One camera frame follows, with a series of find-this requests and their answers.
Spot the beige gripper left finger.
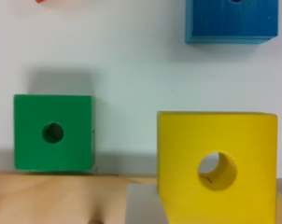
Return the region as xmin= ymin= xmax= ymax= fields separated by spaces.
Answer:
xmin=125 ymin=184 xmax=169 ymax=224

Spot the yellow wooden block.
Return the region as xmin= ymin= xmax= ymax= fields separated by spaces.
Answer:
xmin=157 ymin=112 xmax=277 ymax=224

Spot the green wooden block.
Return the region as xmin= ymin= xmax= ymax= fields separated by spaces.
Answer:
xmin=14 ymin=95 xmax=94 ymax=172

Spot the blue wooden block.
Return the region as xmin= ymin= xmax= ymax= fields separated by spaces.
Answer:
xmin=185 ymin=0 xmax=278 ymax=44

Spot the orange and yellow block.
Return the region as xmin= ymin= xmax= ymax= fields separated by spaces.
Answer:
xmin=35 ymin=0 xmax=46 ymax=4

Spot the wooden peg base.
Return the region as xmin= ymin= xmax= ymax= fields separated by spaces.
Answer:
xmin=0 ymin=173 xmax=156 ymax=224

